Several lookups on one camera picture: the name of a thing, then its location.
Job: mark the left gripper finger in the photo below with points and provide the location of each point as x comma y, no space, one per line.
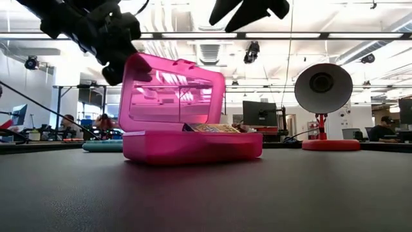
112,74
141,67

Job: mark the black ceiling spotlight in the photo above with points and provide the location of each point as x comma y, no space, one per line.
368,58
31,62

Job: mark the pink plastic pencil case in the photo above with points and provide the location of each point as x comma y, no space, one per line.
193,146

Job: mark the black table mat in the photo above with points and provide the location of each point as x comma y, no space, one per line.
206,193

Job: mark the yellow green crayon box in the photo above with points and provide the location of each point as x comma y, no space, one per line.
212,128

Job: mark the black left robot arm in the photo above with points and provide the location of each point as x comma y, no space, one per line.
38,8

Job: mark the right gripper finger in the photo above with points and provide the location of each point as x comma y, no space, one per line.
248,17
225,11

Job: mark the light blue calculator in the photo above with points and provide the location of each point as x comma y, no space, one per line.
103,146

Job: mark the black computer monitor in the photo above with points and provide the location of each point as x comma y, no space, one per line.
406,111
259,113
20,114

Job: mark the person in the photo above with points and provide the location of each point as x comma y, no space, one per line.
68,124
103,122
381,132

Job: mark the black overhead camera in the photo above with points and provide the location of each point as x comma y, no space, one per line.
252,51

